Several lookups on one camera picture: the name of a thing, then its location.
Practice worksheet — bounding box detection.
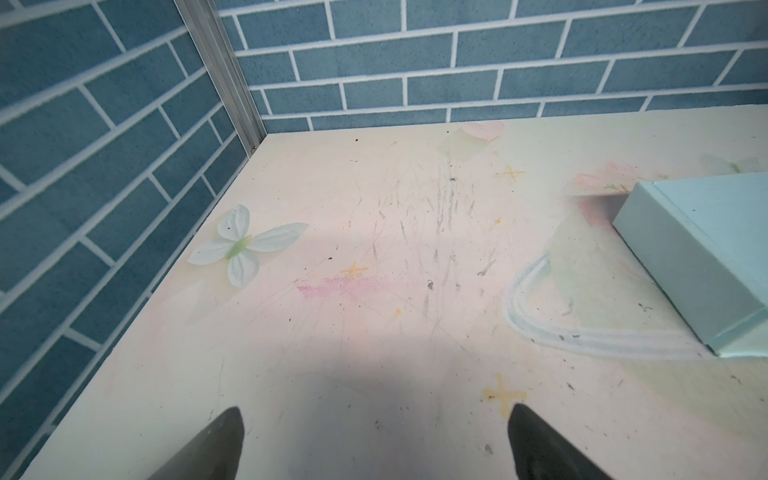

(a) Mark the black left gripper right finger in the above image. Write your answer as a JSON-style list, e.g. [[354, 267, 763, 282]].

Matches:
[[507, 403, 611, 480]]

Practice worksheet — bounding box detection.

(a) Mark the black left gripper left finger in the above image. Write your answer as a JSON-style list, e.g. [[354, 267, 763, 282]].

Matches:
[[149, 406, 245, 480]]

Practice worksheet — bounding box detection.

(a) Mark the light blue paper box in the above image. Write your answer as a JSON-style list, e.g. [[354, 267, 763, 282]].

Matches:
[[613, 173, 767, 358]]

